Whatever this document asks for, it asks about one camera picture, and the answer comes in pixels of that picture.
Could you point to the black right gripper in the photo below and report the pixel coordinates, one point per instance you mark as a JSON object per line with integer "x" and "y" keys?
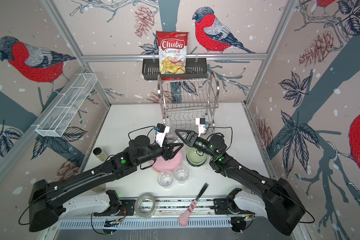
{"x": 192, "y": 138}

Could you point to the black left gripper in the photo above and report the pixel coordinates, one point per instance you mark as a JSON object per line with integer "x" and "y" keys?
{"x": 169, "y": 152}

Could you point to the clear drinking glass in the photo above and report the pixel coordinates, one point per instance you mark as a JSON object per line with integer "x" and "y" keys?
{"x": 181, "y": 174}
{"x": 173, "y": 138}
{"x": 165, "y": 179}

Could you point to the light green bowl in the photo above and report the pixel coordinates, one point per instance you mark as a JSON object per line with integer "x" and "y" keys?
{"x": 195, "y": 157}

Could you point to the pink plate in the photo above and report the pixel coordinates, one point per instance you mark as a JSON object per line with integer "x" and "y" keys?
{"x": 161, "y": 165}

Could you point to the steel two-tier dish rack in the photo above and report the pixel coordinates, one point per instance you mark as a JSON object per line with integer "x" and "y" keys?
{"x": 183, "y": 100}

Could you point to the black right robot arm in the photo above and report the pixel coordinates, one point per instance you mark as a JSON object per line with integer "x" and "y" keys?
{"x": 282, "y": 205}

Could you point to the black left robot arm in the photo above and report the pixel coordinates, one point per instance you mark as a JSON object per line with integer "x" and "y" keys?
{"x": 47, "y": 199}

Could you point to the pink cat paw spatula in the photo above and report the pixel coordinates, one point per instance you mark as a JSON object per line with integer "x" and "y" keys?
{"x": 184, "y": 218}

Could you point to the clear tape roll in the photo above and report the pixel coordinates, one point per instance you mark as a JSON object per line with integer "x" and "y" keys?
{"x": 145, "y": 206}

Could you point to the small glass spice jar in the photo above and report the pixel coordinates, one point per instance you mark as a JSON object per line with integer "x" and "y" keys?
{"x": 100, "y": 154}

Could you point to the red Chuba cassava chips bag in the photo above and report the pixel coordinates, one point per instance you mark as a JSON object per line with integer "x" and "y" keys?
{"x": 172, "y": 49}

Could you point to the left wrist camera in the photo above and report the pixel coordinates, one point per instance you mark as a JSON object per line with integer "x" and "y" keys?
{"x": 161, "y": 131}

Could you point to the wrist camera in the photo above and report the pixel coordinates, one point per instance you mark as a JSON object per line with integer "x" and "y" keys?
{"x": 161, "y": 131}
{"x": 203, "y": 126}

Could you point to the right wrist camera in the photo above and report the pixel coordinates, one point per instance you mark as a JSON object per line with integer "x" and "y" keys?
{"x": 203, "y": 126}

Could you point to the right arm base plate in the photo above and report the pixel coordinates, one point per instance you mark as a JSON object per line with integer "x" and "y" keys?
{"x": 227, "y": 207}

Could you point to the black wire wall basket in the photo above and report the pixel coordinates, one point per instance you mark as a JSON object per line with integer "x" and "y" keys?
{"x": 195, "y": 68}

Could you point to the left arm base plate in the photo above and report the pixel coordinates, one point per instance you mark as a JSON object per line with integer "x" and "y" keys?
{"x": 125, "y": 208}

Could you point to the white mesh wall shelf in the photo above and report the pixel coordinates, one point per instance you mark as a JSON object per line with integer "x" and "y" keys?
{"x": 58, "y": 119}

